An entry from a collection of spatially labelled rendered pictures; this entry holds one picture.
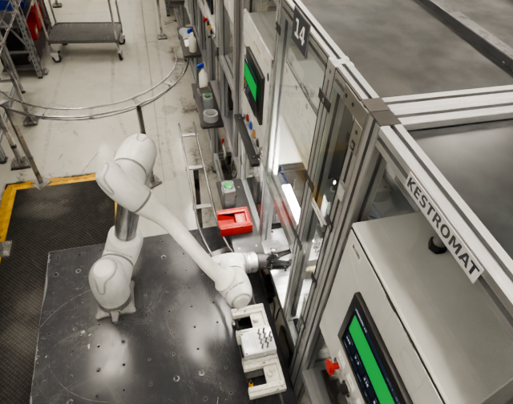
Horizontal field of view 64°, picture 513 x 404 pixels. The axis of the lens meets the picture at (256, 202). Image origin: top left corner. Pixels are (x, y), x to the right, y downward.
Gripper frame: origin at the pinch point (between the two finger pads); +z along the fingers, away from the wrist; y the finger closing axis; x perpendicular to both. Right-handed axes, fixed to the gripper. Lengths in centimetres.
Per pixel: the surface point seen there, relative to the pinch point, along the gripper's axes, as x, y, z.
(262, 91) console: 27, 66, -19
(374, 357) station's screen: -72, 65, -20
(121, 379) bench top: -24, -37, -81
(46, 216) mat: 143, -108, -144
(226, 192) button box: 42.9, 0.3, -25.3
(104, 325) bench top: 3, -38, -88
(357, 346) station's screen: -67, 59, -20
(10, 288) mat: 80, -109, -160
